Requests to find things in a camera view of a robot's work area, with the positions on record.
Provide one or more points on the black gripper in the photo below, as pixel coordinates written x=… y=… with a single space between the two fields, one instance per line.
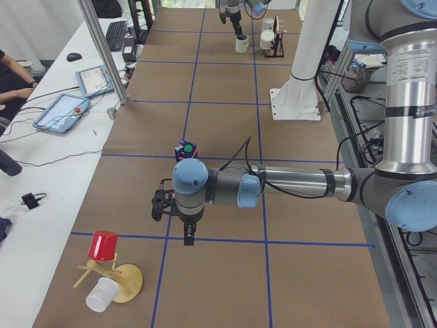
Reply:
x=190 y=219
x=235 y=17

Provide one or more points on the white mug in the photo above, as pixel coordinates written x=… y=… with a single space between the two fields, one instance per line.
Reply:
x=241 y=44

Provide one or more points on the blue white milk carton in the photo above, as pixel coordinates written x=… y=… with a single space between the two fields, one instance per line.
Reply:
x=185 y=150

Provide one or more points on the person forearm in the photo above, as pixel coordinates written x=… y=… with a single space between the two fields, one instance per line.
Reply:
x=16 y=82

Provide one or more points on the white cup in rack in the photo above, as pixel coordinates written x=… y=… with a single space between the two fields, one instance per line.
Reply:
x=267 y=23
x=266 y=39

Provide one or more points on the wooden cup tree stand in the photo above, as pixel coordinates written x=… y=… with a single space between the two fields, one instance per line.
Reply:
x=128 y=277

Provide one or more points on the red plastic cup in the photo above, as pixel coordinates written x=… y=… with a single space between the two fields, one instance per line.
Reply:
x=103 y=245

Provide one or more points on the white plastic cup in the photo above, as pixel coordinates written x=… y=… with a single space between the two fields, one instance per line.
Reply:
x=102 y=294

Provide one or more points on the black keyboard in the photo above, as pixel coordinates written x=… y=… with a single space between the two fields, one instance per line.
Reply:
x=115 y=35

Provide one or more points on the small metal cylinder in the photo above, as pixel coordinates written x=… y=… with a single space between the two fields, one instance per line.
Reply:
x=112 y=113

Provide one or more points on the far teach pendant tablet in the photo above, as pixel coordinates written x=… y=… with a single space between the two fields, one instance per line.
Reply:
x=94 y=81

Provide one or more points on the teach pendant tablet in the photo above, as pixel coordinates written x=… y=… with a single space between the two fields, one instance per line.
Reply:
x=62 y=114
x=94 y=81

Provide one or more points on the black small adapter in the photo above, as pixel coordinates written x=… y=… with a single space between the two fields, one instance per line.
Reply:
x=31 y=200

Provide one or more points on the black computer mouse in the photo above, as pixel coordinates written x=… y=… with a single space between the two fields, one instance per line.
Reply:
x=72 y=57

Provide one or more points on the near teach pendant tablet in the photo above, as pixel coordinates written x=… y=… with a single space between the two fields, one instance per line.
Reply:
x=62 y=114

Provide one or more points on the black wire cup rack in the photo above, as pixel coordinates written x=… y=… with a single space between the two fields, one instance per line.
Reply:
x=277 y=49

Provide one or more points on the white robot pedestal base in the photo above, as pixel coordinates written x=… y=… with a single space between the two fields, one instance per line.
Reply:
x=297 y=99

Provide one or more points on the aluminium frame post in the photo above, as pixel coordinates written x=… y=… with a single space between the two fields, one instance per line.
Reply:
x=102 y=47

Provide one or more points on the black cylinder handle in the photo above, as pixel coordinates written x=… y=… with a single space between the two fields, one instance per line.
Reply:
x=9 y=165

